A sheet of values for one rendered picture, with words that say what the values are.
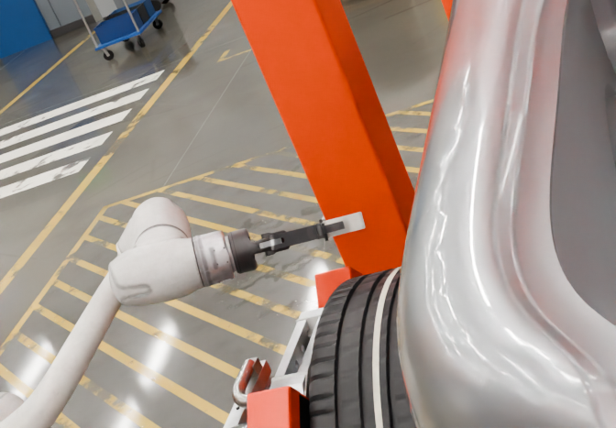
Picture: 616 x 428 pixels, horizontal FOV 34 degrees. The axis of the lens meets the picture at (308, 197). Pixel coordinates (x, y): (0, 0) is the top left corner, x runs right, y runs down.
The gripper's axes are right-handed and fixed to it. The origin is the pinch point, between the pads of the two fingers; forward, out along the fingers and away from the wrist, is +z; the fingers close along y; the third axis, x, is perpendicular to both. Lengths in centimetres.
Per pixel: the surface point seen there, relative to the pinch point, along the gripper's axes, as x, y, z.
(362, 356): -20.1, 22.9, -4.4
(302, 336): -16.8, 2.0, -12.0
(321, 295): -11.6, -12.0, -6.2
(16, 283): 19, -439, -157
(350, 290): -11.0, 8.8, -2.5
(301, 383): -22.6, 16.2, -14.3
